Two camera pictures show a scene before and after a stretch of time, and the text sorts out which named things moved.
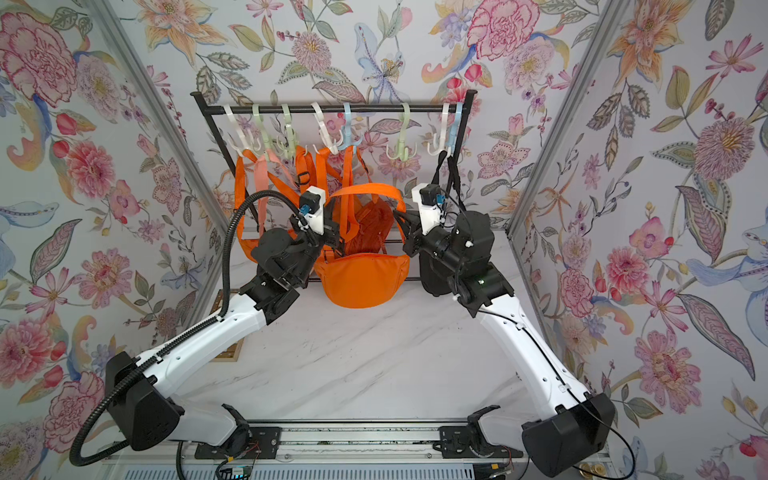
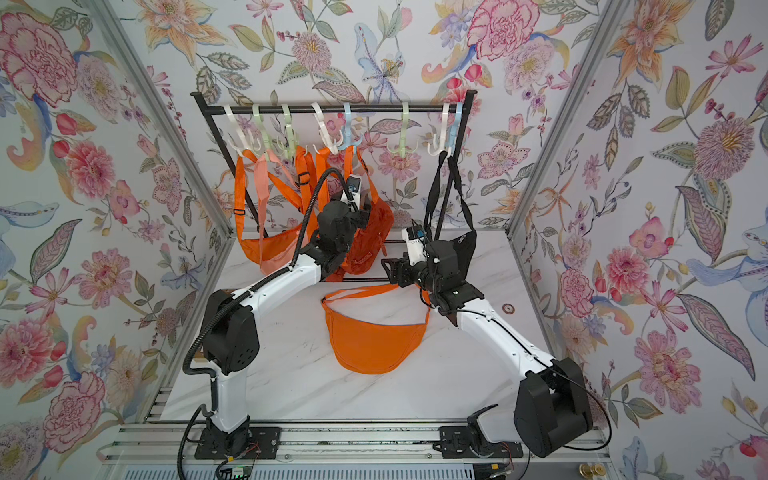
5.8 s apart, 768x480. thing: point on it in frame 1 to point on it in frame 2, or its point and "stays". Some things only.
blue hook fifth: [348, 140] stays
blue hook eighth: [452, 135] stays
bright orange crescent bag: [362, 280] to [370, 347]
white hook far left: [243, 147] stays
